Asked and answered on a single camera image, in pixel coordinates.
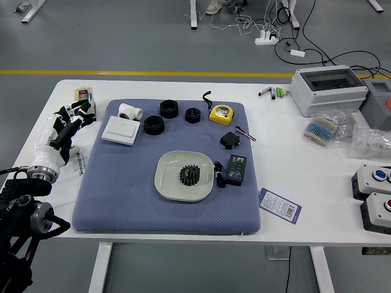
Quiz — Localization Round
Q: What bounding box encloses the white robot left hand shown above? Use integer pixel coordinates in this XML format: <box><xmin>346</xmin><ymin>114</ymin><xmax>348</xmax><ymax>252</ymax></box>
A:
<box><xmin>30</xmin><ymin>101</ymin><xmax>97</xmax><ymax>169</ymax></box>

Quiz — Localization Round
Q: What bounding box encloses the big black gear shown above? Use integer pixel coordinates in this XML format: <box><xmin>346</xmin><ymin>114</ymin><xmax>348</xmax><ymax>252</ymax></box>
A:
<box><xmin>179</xmin><ymin>167</ymin><xmax>202</xmax><ymax>187</ymax></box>

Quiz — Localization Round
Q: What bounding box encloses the big black hex nut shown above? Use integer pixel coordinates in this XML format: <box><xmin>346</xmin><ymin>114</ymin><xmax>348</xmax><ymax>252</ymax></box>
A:
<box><xmin>144</xmin><ymin>115</ymin><xmax>166</xmax><ymax>136</ymax></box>
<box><xmin>159</xmin><ymin>99</ymin><xmax>179</xmax><ymax>119</ymax></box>

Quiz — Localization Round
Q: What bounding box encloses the small black hex nut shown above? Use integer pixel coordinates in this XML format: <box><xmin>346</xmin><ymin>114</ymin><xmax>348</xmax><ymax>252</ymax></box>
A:
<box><xmin>185</xmin><ymin>107</ymin><xmax>202</xmax><ymax>124</ymax></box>

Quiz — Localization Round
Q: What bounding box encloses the button box with blue button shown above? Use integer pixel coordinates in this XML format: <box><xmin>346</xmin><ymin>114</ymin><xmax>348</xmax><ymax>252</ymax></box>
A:
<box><xmin>350</xmin><ymin>164</ymin><xmax>391</xmax><ymax>201</ymax></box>

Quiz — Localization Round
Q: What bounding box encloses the grey box with orange button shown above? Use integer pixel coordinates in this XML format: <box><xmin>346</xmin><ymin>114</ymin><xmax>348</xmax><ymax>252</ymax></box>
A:
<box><xmin>359</xmin><ymin>78</ymin><xmax>391</xmax><ymax>132</ymax></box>

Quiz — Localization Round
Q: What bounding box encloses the button box with red button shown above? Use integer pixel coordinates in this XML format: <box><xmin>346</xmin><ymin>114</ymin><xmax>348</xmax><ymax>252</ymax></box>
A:
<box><xmin>359</xmin><ymin>192</ymin><xmax>391</xmax><ymax>235</ymax></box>

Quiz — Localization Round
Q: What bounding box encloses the white pipe tee fitting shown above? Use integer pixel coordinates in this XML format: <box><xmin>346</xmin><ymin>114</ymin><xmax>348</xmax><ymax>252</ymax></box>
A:
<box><xmin>117</xmin><ymin>103</ymin><xmax>144</xmax><ymax>122</ymax></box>

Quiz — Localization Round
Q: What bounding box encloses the blue-grey quilted mat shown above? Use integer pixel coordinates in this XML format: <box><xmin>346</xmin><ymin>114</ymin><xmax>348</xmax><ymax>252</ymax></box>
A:
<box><xmin>71</xmin><ymin>99</ymin><xmax>262</xmax><ymax>235</ymax></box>

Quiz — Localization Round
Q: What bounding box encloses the white square plate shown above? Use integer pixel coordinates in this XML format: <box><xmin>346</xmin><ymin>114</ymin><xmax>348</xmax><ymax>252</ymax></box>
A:
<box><xmin>154</xmin><ymin>150</ymin><xmax>214</xmax><ymax>202</ymax></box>

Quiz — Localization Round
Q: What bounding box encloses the white table leg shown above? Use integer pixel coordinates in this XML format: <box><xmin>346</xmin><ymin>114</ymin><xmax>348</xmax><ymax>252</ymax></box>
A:
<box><xmin>310</xmin><ymin>245</ymin><xmax>335</xmax><ymax>293</ymax></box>
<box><xmin>88</xmin><ymin>242</ymin><xmax>112</xmax><ymax>293</ymax></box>

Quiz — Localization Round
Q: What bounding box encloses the yellow tape measure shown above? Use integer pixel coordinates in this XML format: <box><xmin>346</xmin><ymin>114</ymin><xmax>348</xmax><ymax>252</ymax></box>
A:
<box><xmin>201</xmin><ymin>90</ymin><xmax>235</xmax><ymax>125</ymax></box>

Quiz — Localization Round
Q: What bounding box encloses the black digital display module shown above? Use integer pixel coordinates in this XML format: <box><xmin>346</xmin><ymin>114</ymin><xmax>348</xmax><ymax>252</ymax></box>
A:
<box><xmin>224</xmin><ymin>154</ymin><xmax>247</xmax><ymax>186</ymax></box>

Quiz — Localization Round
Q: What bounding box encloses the white shoe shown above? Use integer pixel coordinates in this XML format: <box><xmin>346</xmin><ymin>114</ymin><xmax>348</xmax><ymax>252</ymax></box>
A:
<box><xmin>205</xmin><ymin>0</ymin><xmax>225</xmax><ymax>15</ymax></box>

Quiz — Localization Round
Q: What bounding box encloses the purple paper tag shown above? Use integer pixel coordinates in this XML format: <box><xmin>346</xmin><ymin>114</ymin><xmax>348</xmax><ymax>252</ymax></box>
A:
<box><xmin>258</xmin><ymin>187</ymin><xmax>302</xmax><ymax>226</ymax></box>

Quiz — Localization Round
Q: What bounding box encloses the white power strip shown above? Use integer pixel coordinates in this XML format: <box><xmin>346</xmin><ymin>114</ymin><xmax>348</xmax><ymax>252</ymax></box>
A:
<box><xmin>255</xmin><ymin>30</ymin><xmax>280</xmax><ymax>46</ymax></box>

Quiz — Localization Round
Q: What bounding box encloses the bag of blue resistors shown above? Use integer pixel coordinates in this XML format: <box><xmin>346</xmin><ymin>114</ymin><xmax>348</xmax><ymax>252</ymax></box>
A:
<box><xmin>303</xmin><ymin>110</ymin><xmax>342</xmax><ymax>150</ymax></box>

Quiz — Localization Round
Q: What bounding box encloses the clear bag of small parts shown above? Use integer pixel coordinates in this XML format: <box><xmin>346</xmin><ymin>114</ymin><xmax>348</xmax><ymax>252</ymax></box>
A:
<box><xmin>332</xmin><ymin>109</ymin><xmax>361</xmax><ymax>144</ymax></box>

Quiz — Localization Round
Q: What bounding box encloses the bubble wrap bag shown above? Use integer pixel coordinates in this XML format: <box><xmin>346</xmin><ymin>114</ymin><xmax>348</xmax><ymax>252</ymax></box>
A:
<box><xmin>346</xmin><ymin>123</ymin><xmax>391</xmax><ymax>161</ymax></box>

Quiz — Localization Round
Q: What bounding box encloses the beige push-button switch box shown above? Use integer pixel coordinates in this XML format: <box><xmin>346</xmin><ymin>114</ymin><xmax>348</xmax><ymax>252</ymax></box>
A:
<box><xmin>75</xmin><ymin>87</ymin><xmax>97</xmax><ymax>121</ymax></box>

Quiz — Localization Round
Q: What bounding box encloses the white wall switch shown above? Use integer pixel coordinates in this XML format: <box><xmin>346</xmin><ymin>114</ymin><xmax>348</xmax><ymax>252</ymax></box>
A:
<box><xmin>101</xmin><ymin>115</ymin><xmax>141</xmax><ymax>146</ymax></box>

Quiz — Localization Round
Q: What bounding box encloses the black bundled cable plug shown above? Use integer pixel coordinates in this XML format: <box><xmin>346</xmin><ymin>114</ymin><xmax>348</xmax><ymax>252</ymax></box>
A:
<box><xmin>213</xmin><ymin>161</ymin><xmax>227</xmax><ymax>189</ymax></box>

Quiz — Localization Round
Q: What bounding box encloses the black servo with wires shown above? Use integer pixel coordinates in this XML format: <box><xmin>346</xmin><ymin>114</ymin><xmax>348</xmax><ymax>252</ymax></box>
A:
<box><xmin>220</xmin><ymin>125</ymin><xmax>257</xmax><ymax>150</ymax></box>

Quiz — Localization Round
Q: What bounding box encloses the white floor cable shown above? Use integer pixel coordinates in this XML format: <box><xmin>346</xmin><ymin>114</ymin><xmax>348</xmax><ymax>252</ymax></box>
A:
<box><xmin>183</xmin><ymin>0</ymin><xmax>283</xmax><ymax>37</ymax></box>

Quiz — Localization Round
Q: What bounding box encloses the grey under-table bracket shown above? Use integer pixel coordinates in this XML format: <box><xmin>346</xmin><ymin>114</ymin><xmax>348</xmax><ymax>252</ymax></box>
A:
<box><xmin>265</xmin><ymin>245</ymin><xmax>291</xmax><ymax>261</ymax></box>

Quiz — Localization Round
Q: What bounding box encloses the black floor cable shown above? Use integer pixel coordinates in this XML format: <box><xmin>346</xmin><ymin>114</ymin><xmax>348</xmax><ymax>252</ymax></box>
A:
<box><xmin>274</xmin><ymin>0</ymin><xmax>391</xmax><ymax>81</ymax></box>

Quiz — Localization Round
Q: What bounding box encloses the grey enclosure with clear lid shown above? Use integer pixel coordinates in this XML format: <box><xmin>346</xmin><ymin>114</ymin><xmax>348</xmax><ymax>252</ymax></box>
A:
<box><xmin>288</xmin><ymin>64</ymin><xmax>370</xmax><ymax>118</ymax></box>

